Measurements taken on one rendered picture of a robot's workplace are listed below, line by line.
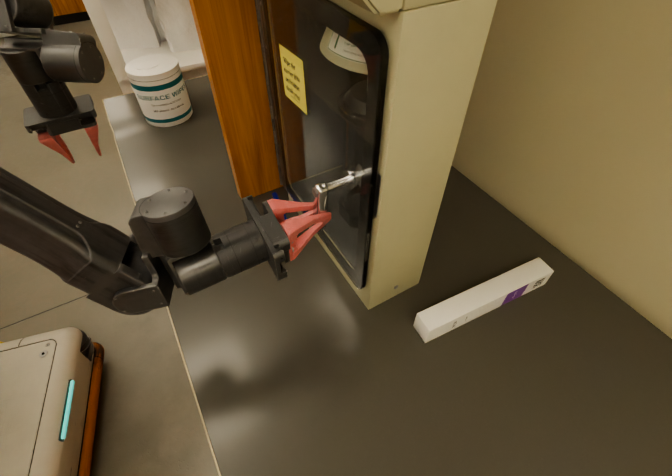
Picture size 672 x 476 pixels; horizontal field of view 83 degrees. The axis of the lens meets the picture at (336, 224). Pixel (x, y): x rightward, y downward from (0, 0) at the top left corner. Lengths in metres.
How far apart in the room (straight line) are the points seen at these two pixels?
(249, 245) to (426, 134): 0.24
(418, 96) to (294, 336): 0.42
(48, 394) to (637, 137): 1.64
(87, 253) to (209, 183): 0.51
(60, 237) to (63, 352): 1.20
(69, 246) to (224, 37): 0.40
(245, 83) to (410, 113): 0.39
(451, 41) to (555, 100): 0.43
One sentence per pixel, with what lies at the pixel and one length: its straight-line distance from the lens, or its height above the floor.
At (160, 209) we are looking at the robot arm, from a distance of 0.43.
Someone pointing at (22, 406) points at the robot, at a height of 0.28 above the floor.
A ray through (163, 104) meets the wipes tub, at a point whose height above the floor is 1.01.
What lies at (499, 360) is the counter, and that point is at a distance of 0.68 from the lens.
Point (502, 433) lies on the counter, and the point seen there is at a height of 0.94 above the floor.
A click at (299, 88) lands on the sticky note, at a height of 1.26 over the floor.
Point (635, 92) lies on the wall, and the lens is 0.74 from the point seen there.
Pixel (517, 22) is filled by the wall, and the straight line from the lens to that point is 0.84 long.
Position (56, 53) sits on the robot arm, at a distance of 0.72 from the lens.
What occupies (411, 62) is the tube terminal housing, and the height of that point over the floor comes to 1.37.
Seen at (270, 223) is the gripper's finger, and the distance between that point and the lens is 0.47.
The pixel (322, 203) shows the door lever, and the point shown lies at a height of 1.18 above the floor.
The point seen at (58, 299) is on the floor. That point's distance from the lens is 2.20.
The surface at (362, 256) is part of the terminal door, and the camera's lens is 0.55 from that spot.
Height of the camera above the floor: 1.52
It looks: 47 degrees down
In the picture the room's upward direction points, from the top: straight up
